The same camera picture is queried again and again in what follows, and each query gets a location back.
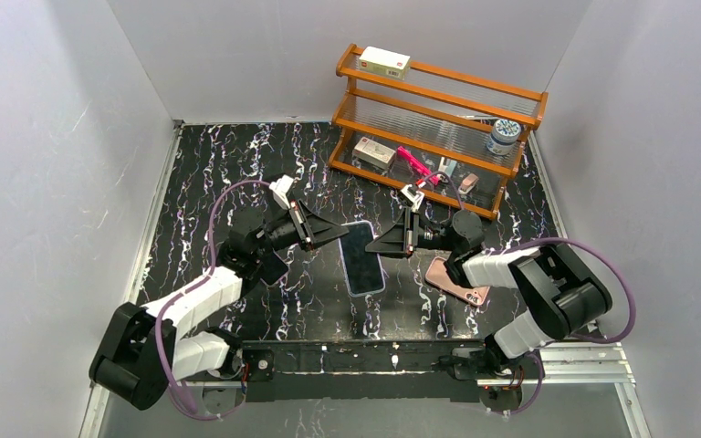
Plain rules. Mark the orange wooden shelf rack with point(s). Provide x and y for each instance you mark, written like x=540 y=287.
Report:
x=434 y=112

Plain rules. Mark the white green stapler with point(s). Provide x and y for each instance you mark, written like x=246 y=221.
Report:
x=447 y=167

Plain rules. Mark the blue white round tin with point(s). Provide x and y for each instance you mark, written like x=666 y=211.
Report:
x=503 y=136

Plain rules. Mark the pink stapler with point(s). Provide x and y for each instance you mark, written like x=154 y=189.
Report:
x=468 y=184

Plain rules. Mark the grey box on bottom shelf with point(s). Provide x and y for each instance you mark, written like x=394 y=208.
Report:
x=374 y=153

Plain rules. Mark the lavender phone case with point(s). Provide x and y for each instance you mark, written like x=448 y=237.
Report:
x=381 y=287

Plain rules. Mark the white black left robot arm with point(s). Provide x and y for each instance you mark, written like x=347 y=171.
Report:
x=146 y=350

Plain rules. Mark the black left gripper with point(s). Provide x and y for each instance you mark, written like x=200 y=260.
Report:
x=304 y=224

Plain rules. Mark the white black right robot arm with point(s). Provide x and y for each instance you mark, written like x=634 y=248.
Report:
x=560 y=292

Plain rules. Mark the red-edged black phone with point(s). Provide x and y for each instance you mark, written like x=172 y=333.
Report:
x=272 y=268

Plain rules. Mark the pink phone case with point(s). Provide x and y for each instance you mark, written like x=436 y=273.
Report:
x=436 y=276

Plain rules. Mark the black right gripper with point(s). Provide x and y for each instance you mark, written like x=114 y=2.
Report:
x=411 y=232

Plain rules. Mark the pink utility knife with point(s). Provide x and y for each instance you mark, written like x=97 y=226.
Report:
x=417 y=166

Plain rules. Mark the white box on top shelf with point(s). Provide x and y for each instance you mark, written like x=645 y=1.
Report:
x=384 y=63

